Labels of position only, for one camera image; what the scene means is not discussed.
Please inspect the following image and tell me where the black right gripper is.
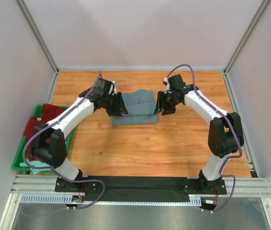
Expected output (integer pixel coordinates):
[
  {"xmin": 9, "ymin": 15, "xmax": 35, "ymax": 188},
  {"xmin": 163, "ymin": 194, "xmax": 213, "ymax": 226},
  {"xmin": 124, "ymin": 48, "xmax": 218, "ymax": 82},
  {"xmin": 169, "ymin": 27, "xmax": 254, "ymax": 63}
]
[{"xmin": 154, "ymin": 91, "xmax": 181, "ymax": 116}]

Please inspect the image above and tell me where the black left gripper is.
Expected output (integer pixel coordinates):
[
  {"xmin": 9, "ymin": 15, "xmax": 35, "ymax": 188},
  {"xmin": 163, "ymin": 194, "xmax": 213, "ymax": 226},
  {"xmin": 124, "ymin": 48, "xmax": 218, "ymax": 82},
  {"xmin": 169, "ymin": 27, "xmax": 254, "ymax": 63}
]
[{"xmin": 103, "ymin": 92, "xmax": 128, "ymax": 117}]

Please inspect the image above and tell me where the blue grey t shirt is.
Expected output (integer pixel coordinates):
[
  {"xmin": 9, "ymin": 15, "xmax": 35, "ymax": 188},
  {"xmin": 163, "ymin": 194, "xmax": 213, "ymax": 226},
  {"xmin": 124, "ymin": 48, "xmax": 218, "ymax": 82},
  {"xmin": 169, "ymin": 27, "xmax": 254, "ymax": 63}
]
[{"xmin": 112, "ymin": 89, "xmax": 158, "ymax": 127}]

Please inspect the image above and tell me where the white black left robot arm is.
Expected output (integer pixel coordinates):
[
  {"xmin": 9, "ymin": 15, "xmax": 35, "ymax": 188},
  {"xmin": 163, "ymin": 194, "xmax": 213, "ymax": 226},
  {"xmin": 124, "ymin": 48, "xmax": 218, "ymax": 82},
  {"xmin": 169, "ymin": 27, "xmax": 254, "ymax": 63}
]
[{"xmin": 31, "ymin": 92, "xmax": 128, "ymax": 192}]

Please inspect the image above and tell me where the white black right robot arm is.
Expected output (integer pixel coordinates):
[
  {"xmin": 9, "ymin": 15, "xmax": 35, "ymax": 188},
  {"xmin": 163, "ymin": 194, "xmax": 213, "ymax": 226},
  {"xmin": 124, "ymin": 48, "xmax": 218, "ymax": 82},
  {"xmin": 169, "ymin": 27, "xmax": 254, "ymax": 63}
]
[{"xmin": 155, "ymin": 90, "xmax": 244, "ymax": 194}]

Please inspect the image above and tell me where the red t shirt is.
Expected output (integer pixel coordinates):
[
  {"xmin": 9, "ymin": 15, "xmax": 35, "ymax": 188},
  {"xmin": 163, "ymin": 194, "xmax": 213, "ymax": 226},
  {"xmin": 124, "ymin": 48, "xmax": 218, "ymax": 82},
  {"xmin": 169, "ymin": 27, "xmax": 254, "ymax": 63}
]
[{"xmin": 24, "ymin": 103, "xmax": 65, "ymax": 161}]

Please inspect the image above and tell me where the black base mat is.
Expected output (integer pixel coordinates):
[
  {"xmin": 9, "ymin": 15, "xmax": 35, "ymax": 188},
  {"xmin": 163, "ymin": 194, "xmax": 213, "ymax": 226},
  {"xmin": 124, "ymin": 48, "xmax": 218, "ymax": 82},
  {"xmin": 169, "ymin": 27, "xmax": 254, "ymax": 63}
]
[{"xmin": 55, "ymin": 175, "xmax": 227, "ymax": 202}]

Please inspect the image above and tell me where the mint green t shirt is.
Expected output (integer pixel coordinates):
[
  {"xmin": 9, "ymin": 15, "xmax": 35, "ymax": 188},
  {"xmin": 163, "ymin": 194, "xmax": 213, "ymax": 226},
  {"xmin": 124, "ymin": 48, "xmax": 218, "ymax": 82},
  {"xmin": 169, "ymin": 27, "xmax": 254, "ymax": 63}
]
[{"xmin": 27, "ymin": 160, "xmax": 50, "ymax": 175}]

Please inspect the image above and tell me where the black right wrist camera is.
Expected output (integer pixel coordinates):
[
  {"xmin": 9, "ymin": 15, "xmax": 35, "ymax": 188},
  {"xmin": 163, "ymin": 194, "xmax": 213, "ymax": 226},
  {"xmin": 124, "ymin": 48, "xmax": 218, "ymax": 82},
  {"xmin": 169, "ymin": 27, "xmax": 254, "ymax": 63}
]
[{"xmin": 163, "ymin": 74, "xmax": 186, "ymax": 92}]

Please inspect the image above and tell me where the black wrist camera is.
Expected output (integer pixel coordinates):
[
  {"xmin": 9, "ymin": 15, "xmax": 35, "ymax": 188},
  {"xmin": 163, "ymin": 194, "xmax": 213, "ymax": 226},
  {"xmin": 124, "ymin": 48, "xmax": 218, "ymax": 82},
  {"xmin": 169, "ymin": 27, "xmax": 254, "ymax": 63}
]
[
  {"xmin": 93, "ymin": 78, "xmax": 117, "ymax": 96},
  {"xmin": 163, "ymin": 74, "xmax": 186, "ymax": 92}
]

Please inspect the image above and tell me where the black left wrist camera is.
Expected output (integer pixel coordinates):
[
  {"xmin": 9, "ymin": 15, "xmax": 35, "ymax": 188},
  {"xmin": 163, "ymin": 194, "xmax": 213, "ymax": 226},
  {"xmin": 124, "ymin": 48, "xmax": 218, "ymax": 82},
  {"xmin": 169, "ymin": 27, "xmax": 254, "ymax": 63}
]
[{"xmin": 93, "ymin": 78, "xmax": 117, "ymax": 96}]

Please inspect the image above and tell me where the aluminium back rail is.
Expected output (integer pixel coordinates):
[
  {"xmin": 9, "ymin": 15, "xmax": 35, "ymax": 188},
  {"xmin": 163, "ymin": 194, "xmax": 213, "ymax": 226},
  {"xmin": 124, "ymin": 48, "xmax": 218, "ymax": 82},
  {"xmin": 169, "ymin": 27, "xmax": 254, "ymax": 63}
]
[{"xmin": 58, "ymin": 67, "xmax": 224, "ymax": 72}]

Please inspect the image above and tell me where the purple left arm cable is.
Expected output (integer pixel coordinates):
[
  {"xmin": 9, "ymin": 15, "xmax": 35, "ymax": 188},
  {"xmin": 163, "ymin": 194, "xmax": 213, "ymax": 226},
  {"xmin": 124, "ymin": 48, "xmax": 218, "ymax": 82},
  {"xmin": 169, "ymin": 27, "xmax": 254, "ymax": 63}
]
[{"xmin": 20, "ymin": 70, "xmax": 106, "ymax": 218}]

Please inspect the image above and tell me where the white slotted cable duct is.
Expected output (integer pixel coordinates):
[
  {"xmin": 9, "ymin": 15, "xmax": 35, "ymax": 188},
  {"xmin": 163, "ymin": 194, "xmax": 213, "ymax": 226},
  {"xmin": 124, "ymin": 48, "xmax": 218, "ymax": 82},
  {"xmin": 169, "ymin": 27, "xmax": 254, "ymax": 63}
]
[{"xmin": 20, "ymin": 194, "xmax": 201, "ymax": 207}]

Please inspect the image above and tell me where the aluminium frame rail front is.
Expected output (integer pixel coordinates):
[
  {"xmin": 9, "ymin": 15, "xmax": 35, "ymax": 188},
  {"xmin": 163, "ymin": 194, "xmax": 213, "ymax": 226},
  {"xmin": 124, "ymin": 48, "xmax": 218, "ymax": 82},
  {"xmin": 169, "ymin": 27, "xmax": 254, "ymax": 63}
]
[{"xmin": 10, "ymin": 174, "xmax": 271, "ymax": 198}]

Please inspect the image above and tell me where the aluminium frame post right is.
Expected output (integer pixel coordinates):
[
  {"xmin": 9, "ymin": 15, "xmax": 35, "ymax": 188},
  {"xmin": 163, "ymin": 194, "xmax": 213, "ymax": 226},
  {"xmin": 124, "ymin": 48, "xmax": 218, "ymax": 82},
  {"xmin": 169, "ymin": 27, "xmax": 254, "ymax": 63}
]
[{"xmin": 223, "ymin": 0, "xmax": 271, "ymax": 75}]

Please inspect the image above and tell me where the aluminium frame post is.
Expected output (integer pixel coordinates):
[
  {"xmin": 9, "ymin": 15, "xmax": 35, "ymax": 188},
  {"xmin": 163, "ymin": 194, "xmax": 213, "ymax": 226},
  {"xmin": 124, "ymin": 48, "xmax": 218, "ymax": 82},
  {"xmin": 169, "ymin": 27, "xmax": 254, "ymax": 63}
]
[
  {"xmin": 223, "ymin": 0, "xmax": 271, "ymax": 75},
  {"xmin": 15, "ymin": 0, "xmax": 59, "ymax": 74}
]

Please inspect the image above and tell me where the aluminium frame post left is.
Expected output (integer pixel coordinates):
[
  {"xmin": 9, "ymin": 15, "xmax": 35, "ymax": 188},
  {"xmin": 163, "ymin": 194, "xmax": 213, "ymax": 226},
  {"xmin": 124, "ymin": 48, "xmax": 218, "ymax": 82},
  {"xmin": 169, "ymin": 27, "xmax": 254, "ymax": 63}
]
[{"xmin": 15, "ymin": 0, "xmax": 59, "ymax": 74}]

